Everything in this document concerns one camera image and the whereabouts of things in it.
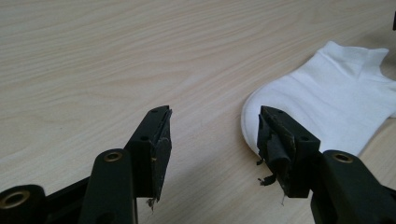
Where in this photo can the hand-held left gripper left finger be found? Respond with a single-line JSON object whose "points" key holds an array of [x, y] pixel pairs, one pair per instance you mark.
{"points": [[149, 155]]}

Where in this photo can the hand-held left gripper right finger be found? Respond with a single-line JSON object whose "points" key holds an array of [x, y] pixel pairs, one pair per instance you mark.
{"points": [[299, 155]]}

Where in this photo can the white ankle sock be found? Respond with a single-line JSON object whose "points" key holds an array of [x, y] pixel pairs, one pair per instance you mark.
{"points": [[327, 102]]}

